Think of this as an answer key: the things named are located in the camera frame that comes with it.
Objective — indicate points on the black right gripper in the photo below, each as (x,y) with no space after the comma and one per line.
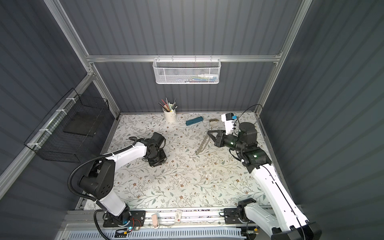
(219,139)

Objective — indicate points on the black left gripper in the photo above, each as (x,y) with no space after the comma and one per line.
(152,163)

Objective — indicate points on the silver metal carabiner key holder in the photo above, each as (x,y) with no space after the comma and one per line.
(203,144)

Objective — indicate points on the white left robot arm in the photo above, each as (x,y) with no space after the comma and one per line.
(100,181)

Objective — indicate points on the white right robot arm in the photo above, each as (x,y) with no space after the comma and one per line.
(288,223)

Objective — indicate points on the teal stapler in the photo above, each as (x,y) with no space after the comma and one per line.
(194,121)

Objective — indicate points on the white metal pen cup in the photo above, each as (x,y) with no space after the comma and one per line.
(170,116)

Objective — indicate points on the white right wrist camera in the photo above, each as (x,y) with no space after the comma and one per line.
(229,121)

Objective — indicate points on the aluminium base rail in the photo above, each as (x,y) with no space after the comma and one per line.
(168,218)

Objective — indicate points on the white wire mesh basket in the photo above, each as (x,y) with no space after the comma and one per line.
(187,73)

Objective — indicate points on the black wire wall basket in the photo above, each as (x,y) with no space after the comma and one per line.
(75,133)

